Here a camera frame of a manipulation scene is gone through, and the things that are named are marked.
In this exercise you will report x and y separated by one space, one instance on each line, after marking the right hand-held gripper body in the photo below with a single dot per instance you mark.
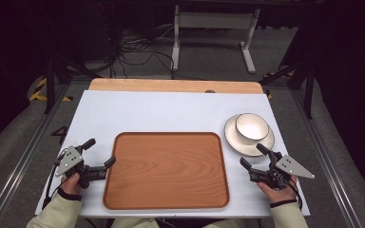
293 167

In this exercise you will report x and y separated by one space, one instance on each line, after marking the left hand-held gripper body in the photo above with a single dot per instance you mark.
69 161

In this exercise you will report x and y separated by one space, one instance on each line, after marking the white bowl with dark rim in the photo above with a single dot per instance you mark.
252 129

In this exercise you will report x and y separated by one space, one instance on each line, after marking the white plate with dark rim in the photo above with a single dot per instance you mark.
234 139

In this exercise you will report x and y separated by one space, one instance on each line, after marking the person's left hand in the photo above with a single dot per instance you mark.
70 186

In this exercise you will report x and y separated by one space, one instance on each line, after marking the person's right hand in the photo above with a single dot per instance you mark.
278 194

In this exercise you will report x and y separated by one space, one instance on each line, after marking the yellow black hazard tape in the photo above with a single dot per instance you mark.
268 94
39 85

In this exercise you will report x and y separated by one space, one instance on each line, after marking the brown wooden tray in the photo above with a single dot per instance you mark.
166 171

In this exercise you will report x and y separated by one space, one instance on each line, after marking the black tripod stand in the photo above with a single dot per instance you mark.
49 85
309 91

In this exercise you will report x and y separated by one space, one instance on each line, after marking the white table mat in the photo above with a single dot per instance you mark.
158 110

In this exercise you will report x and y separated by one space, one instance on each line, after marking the white metal stand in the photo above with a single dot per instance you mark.
214 20

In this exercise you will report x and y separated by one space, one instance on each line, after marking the aluminium floor rail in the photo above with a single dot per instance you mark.
323 152
19 164

